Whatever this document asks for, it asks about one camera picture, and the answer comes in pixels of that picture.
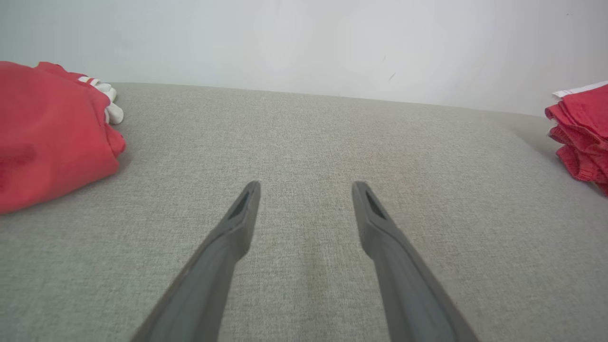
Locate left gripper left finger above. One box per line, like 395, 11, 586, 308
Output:
131, 180, 261, 342

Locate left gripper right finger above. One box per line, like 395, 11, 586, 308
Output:
351, 181, 480, 342

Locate red Bulls 23 jersey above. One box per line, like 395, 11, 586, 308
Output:
0, 61, 126, 215

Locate red shorts with white trim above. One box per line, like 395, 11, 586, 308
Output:
545, 81, 608, 196

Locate grey fabric sofa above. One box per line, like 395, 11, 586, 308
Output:
0, 82, 608, 342

